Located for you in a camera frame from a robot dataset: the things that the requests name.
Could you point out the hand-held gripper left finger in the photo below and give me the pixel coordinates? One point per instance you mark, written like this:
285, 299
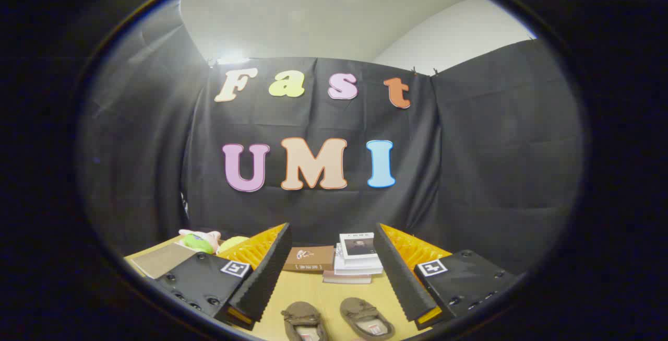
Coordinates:
266, 273

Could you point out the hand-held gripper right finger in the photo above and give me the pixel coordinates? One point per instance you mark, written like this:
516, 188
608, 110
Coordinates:
399, 273

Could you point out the brown moccasin shoe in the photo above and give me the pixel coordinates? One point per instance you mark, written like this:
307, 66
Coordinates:
301, 316
364, 314

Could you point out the yellow round plush toy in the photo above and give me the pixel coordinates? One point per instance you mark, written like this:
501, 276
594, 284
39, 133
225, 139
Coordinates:
232, 243

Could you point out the brown book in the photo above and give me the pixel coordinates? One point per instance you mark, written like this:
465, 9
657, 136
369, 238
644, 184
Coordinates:
310, 258

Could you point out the pale pink book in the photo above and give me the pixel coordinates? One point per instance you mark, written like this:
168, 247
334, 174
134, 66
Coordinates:
345, 278

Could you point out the pink green starfish plush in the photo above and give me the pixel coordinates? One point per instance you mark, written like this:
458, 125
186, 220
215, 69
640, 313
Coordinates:
201, 240

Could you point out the black backdrop cloth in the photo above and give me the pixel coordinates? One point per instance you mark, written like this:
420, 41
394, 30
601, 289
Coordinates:
469, 163

